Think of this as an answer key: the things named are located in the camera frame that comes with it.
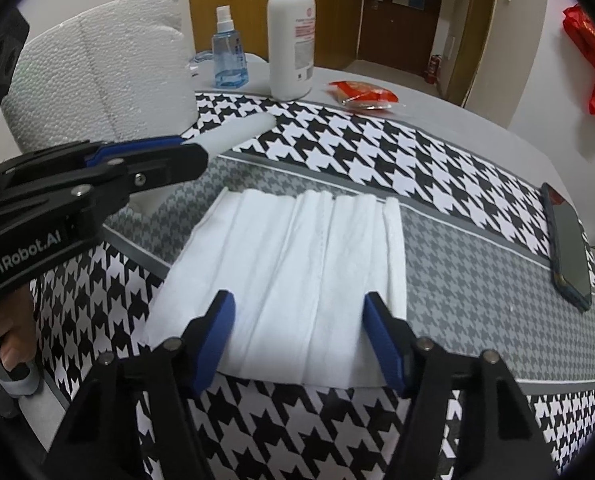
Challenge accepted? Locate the white pump bottle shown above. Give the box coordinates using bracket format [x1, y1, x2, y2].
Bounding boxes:
[267, 0, 318, 101]

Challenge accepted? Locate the person's left hand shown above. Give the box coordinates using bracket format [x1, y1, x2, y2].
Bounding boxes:
[0, 287, 35, 371]

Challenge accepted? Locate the white foam sleeve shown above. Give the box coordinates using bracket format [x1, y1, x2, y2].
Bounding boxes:
[197, 111, 277, 157]

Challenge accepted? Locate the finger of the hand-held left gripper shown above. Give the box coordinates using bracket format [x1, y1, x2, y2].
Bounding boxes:
[0, 143, 209, 216]
[0, 136, 185, 186]

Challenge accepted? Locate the white paper towel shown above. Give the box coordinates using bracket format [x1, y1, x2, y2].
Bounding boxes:
[144, 187, 409, 388]

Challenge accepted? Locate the wooden side door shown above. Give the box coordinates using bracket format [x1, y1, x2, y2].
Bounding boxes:
[442, 0, 501, 108]

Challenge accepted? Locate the blue spray bottle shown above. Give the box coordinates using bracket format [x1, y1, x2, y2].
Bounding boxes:
[212, 5, 249, 88]

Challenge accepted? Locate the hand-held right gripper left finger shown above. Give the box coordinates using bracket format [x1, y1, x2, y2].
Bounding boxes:
[52, 290, 236, 480]

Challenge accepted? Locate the white foam box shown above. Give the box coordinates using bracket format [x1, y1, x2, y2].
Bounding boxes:
[1, 0, 199, 216]

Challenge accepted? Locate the red snack packet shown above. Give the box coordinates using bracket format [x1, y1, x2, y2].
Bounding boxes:
[327, 80, 403, 111]

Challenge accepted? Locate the houndstooth table runner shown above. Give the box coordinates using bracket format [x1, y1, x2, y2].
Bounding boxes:
[30, 90, 595, 480]

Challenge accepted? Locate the black smartphone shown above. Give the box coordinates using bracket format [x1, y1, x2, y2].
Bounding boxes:
[541, 182, 593, 313]

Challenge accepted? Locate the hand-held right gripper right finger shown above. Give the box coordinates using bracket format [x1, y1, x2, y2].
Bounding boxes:
[363, 291, 561, 480]

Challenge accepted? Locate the brown entrance door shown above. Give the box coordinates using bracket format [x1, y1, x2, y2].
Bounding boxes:
[360, 0, 451, 61]

